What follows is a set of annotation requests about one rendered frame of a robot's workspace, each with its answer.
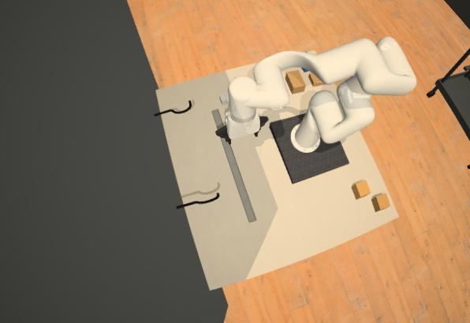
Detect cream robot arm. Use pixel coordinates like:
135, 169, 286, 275
219, 36, 416, 153

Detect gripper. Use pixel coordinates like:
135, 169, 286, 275
215, 108, 269, 145

